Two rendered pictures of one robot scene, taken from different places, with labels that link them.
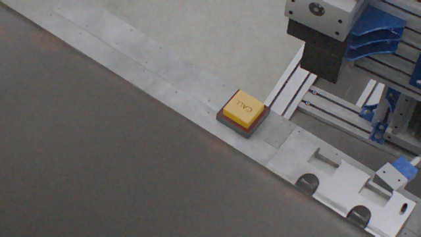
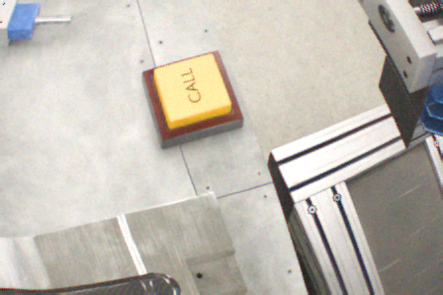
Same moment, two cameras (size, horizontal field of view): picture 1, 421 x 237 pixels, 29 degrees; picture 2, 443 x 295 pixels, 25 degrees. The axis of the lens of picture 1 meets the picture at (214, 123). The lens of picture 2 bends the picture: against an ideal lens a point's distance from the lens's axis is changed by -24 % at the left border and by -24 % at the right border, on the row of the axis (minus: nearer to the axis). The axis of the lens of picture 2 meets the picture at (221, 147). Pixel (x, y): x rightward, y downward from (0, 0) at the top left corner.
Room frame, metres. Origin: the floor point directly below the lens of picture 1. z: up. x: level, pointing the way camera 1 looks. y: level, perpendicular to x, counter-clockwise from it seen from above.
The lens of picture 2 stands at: (0.52, -0.37, 1.92)
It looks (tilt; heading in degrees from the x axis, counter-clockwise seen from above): 66 degrees down; 32
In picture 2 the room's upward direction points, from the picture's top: 8 degrees clockwise
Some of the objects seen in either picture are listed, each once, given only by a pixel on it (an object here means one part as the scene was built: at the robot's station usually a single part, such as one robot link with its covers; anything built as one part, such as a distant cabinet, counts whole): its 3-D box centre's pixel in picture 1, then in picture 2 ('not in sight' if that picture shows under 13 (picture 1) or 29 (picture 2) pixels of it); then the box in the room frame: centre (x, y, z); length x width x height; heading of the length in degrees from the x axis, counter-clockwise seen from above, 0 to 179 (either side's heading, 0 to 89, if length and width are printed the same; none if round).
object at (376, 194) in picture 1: (374, 197); not in sight; (0.74, -0.30, 0.87); 0.05 x 0.05 x 0.04; 57
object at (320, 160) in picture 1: (323, 166); (218, 282); (0.80, -0.21, 0.87); 0.05 x 0.05 x 0.04; 57
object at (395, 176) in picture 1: (404, 169); not in sight; (0.83, -0.37, 0.83); 0.13 x 0.05 x 0.05; 134
